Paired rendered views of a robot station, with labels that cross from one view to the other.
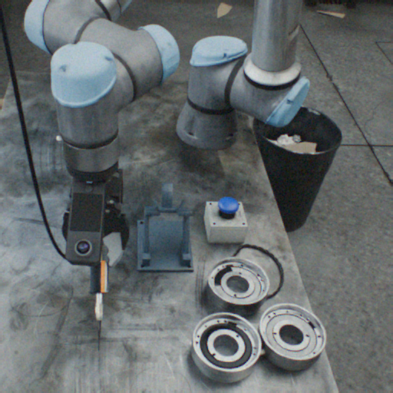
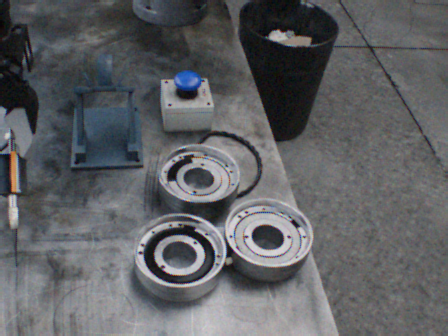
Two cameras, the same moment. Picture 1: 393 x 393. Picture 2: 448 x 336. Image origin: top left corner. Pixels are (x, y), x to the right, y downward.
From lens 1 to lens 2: 0.25 m
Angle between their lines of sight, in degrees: 5
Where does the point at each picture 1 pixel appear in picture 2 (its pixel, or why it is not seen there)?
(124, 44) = not seen: outside the picture
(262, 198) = (237, 77)
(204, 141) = (165, 15)
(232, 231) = (195, 114)
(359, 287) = (364, 195)
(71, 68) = not seen: outside the picture
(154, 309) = (90, 215)
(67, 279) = not seen: outside the picture
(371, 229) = (375, 134)
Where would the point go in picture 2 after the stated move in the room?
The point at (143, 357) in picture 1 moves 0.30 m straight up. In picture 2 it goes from (72, 274) to (39, 55)
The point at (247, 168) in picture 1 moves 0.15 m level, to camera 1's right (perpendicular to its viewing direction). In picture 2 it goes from (219, 44) to (301, 53)
